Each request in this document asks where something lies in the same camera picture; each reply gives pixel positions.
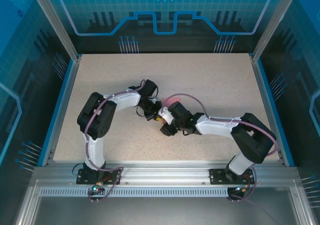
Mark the aluminium cross beam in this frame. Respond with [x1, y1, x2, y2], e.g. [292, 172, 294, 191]
[32, 159, 301, 189]

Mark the blue table edge strip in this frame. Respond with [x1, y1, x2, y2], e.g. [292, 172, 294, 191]
[256, 59, 296, 167]
[36, 59, 75, 167]

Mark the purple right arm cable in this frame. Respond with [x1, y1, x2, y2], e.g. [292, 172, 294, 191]
[161, 92, 280, 202]

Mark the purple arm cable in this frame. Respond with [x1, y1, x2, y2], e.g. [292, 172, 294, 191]
[161, 92, 280, 202]
[84, 78, 125, 203]

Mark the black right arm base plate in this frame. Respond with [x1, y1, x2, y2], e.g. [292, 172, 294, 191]
[208, 167, 256, 186]

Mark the slotted grey cable duct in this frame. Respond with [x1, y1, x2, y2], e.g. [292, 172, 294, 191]
[39, 187, 230, 198]

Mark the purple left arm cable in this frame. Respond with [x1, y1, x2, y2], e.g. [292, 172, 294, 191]
[84, 78, 125, 203]

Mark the aluminium side rail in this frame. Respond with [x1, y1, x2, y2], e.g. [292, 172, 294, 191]
[41, 54, 82, 168]
[250, 57, 287, 166]

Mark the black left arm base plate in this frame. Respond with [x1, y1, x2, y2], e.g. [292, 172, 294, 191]
[76, 168, 123, 186]

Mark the thin black wire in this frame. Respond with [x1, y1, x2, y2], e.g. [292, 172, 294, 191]
[72, 161, 86, 176]

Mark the aluminium frame post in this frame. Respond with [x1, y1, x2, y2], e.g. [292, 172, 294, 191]
[250, 0, 298, 62]
[26, 0, 83, 62]

